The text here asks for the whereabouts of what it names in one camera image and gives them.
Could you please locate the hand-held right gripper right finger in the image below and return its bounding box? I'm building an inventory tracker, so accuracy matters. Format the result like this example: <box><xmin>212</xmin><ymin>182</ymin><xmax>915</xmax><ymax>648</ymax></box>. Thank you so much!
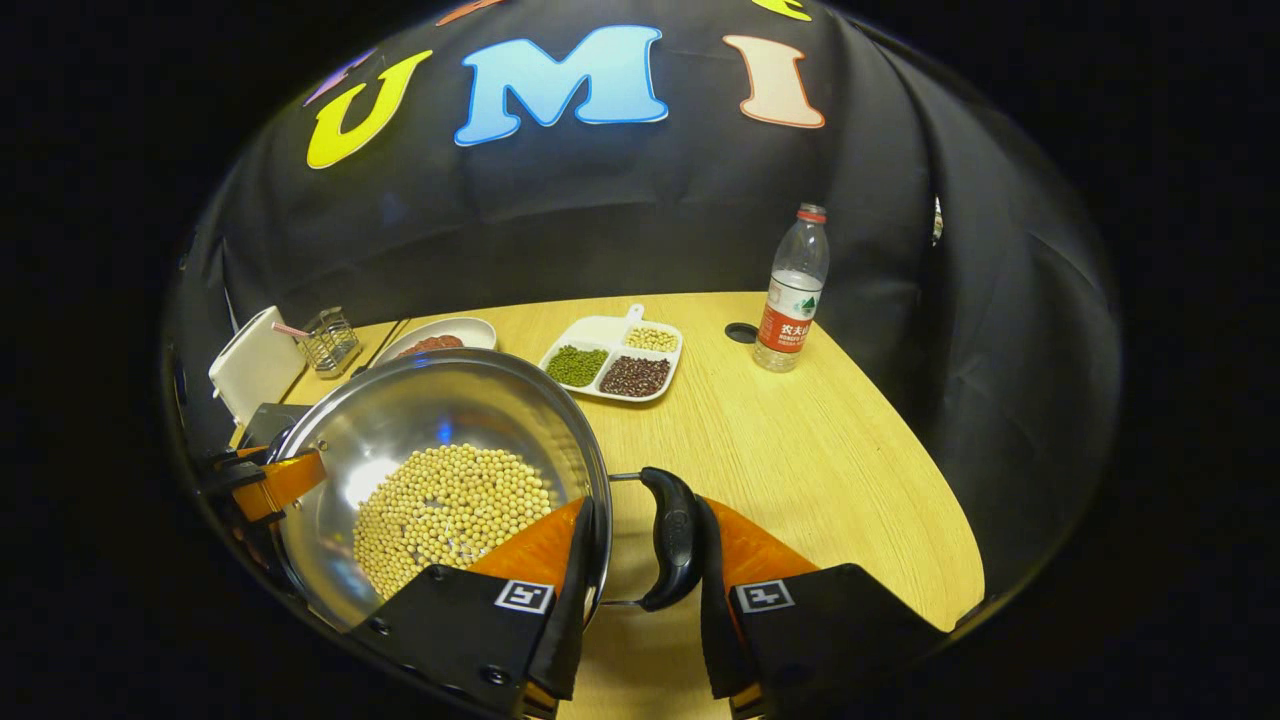
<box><xmin>695</xmin><ymin>495</ymin><xmax>946</xmax><ymax>716</ymax></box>

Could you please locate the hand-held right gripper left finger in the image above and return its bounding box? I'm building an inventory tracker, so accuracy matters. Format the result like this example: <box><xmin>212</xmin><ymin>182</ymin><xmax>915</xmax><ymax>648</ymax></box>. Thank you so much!
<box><xmin>350</xmin><ymin>495</ymin><xmax>601</xmax><ymax>716</ymax></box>

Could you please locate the black induction cooktop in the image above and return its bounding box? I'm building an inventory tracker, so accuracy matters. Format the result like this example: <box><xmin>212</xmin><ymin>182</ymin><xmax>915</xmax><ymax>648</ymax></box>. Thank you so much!
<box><xmin>235</xmin><ymin>403</ymin><xmax>311</xmax><ymax>451</ymax></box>

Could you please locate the steel pot with black handles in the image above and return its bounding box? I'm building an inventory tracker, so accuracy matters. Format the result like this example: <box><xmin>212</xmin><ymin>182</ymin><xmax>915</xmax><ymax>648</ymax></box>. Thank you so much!
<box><xmin>265</xmin><ymin>348</ymin><xmax>706</xmax><ymax>631</ymax></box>

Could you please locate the pile of soybeans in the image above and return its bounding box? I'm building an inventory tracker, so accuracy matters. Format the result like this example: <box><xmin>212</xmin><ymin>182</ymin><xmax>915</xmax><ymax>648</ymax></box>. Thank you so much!
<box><xmin>352</xmin><ymin>443</ymin><xmax>561</xmax><ymax>601</ymax></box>

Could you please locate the white toaster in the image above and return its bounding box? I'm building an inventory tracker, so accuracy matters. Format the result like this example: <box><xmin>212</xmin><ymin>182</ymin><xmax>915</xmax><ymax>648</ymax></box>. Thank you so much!
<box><xmin>208</xmin><ymin>305</ymin><xmax>309</xmax><ymax>426</ymax></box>

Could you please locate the pile of dark red beans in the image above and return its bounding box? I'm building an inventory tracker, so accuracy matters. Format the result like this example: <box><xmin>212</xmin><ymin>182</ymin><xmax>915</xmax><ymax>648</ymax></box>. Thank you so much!
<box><xmin>598</xmin><ymin>355</ymin><xmax>671</xmax><ymax>398</ymax></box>

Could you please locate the pile of green beans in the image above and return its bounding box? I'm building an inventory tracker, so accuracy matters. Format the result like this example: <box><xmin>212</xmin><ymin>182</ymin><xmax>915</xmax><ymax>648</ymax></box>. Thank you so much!
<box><xmin>545</xmin><ymin>345</ymin><xmax>609</xmax><ymax>388</ymax></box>

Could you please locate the round white plate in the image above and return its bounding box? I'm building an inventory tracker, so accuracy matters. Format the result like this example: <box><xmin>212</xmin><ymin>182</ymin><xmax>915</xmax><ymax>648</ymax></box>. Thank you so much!
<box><xmin>372</xmin><ymin>317</ymin><xmax>498</xmax><ymax>366</ymax></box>

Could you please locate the white divided dish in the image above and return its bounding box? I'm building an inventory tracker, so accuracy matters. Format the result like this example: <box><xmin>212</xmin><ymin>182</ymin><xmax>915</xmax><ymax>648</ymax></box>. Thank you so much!
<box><xmin>538</xmin><ymin>303</ymin><xmax>685</xmax><ymax>404</ymax></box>

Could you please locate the clear bottle with red label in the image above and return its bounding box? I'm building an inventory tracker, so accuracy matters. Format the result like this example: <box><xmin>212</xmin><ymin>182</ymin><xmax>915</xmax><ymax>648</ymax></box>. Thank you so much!
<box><xmin>752</xmin><ymin>203</ymin><xmax>831</xmax><ymax>374</ymax></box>

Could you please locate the black backdrop cloth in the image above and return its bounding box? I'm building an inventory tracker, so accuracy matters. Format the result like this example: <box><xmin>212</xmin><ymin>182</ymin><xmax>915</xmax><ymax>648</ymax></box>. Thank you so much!
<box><xmin>165</xmin><ymin>0</ymin><xmax>1121</xmax><ymax>601</ymax></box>

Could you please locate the metal wire mesh holder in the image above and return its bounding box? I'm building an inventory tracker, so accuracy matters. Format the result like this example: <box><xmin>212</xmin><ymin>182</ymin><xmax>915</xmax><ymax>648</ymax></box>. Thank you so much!
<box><xmin>300</xmin><ymin>307</ymin><xmax>361</xmax><ymax>379</ymax></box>

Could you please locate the black power cable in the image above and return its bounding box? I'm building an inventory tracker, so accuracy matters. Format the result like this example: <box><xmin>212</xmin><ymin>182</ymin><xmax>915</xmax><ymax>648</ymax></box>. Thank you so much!
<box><xmin>350</xmin><ymin>318</ymin><xmax>411</xmax><ymax>376</ymax></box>

